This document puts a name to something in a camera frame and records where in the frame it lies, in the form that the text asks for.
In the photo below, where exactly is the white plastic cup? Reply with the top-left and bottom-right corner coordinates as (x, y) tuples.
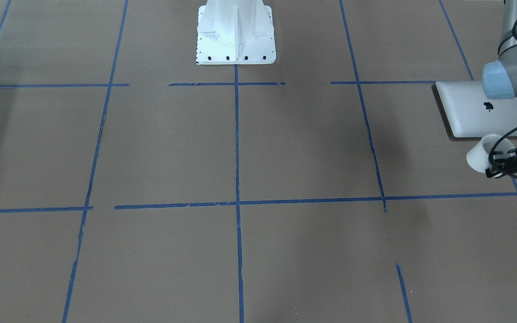
(466, 134), (515, 178)

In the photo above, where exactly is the silver closed laptop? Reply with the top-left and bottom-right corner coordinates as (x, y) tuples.
(432, 80), (517, 140)

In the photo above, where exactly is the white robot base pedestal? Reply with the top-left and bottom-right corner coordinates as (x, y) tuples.
(195, 0), (277, 65)

